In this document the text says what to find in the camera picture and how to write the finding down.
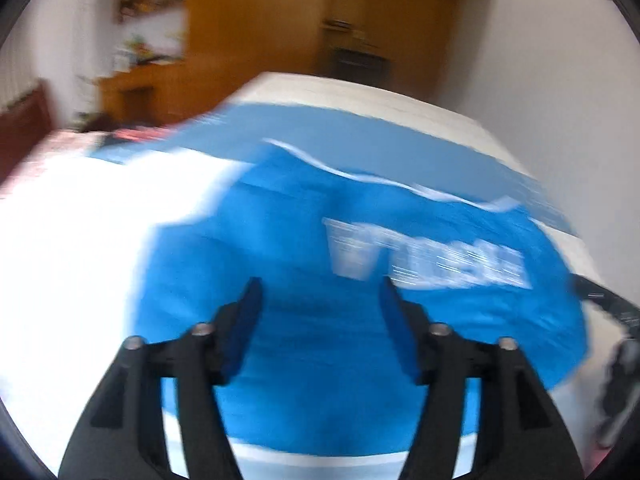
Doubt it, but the black box by wardrobe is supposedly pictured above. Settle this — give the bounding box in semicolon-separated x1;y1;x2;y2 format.
330;47;391;86

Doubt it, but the wooden desk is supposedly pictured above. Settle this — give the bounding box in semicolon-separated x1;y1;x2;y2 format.
100;57;188;126

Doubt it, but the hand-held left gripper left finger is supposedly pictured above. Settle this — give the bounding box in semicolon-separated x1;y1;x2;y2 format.
59;276;264;480

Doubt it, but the blue puffer jacket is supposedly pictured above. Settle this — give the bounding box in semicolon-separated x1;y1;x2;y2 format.
135;137;588;456

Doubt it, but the pink floral quilt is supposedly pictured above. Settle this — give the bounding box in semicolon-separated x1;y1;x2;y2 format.
0;127;176;196

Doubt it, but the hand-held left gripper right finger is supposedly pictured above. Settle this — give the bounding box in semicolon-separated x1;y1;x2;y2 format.
378;276;583;480

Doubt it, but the wooden wardrobe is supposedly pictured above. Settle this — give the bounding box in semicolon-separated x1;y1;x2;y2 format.
185;0;496;106

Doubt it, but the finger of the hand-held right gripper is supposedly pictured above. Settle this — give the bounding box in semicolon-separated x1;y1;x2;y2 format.
595;337;640;453
570;275;640;325

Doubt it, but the dark wooden headboard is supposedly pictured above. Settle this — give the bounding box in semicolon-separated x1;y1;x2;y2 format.
0;80;53;186

